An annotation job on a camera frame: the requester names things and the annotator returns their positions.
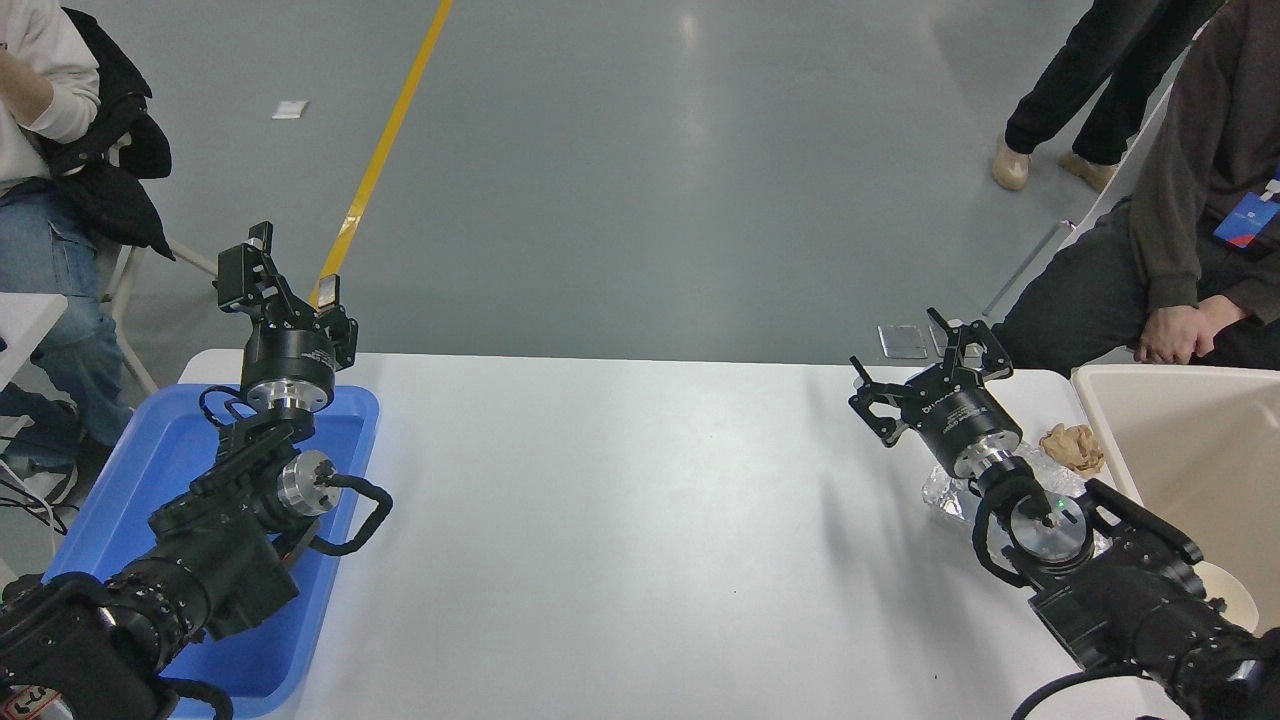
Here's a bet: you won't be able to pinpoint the black jacket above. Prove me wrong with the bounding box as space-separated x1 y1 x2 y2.
40 8 176 261

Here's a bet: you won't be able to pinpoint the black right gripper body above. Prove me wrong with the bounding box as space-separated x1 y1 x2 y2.
911 384 1024 468

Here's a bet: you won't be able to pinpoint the seated person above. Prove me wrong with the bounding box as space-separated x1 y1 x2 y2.
0 0 136 506
995 0 1280 377

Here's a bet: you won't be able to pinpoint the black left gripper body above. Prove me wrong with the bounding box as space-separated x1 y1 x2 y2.
243 321 338 392

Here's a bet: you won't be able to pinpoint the white chair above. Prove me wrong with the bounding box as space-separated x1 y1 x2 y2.
98 135 218 397

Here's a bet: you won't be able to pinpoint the white paper cup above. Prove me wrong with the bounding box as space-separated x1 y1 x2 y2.
1192 560 1260 634

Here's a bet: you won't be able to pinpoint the black floor cables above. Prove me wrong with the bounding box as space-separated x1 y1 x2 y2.
0 455 67 537

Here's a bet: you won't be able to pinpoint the blue plastic tray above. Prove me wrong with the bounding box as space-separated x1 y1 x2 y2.
45 383 381 719

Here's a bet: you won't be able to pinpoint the crumpled tan paper ball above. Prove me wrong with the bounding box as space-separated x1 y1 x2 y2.
1039 424 1106 475

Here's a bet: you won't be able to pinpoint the small white table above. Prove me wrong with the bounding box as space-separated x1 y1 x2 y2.
0 293 69 391

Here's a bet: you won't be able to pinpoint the blue name badge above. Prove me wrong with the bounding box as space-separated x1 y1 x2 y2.
1212 165 1280 249

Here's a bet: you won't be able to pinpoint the large pale bin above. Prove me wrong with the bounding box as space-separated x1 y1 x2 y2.
1070 364 1280 720

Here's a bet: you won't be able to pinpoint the silver foil tray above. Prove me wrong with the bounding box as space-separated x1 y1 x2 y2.
921 440 1113 557

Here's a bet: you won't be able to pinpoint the walking person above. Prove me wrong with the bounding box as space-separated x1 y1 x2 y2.
992 0 1226 193

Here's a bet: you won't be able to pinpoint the person's hand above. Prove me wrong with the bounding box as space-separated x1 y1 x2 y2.
1135 305 1217 366
1198 296 1251 346

